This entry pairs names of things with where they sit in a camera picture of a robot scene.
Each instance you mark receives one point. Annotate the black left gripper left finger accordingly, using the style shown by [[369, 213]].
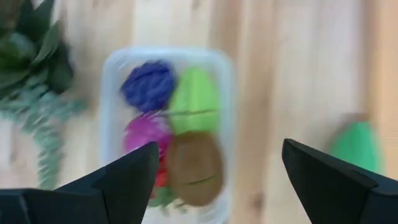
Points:
[[109, 199]]

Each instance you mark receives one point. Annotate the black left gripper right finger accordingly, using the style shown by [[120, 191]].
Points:
[[335, 193]]

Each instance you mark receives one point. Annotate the red toy strawberry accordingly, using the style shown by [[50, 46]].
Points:
[[162, 177]]

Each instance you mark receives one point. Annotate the pink white striped toy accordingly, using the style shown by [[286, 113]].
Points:
[[144, 130]]

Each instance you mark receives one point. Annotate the brown toy kiwi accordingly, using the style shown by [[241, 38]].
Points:
[[194, 168]]

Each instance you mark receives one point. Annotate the purple toy grapes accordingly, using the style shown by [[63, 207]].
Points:
[[149, 85]]

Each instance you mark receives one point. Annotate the light green toy vegetable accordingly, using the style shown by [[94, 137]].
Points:
[[194, 99]]

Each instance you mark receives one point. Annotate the clear plastic tupperware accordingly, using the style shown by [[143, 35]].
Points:
[[110, 102]]

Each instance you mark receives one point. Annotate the green ribbed toy vegetable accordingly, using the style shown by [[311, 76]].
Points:
[[357, 146]]

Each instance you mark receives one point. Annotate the succulent plant in black pot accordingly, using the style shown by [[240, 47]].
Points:
[[34, 56]]

